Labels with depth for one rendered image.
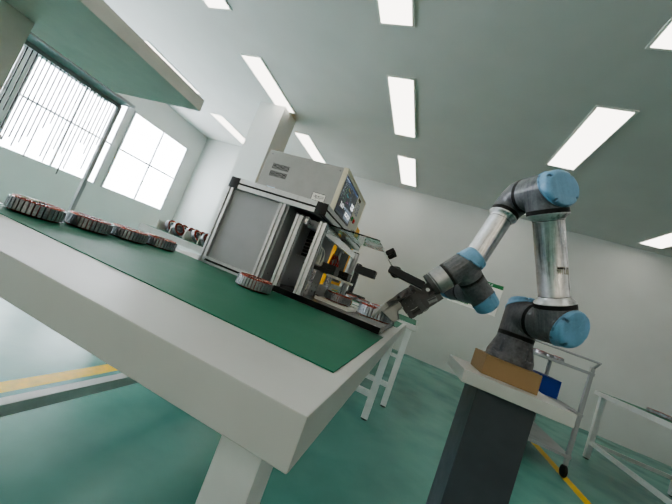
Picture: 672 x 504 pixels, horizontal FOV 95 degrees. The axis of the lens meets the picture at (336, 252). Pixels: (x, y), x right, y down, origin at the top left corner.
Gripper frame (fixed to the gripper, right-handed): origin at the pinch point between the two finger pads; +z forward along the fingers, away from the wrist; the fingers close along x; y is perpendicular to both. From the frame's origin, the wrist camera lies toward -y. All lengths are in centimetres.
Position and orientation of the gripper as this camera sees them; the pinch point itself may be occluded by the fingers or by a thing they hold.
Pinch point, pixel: (373, 313)
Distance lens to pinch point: 97.3
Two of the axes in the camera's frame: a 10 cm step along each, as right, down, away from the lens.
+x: 2.4, 1.7, 9.5
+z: -8.2, 5.6, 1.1
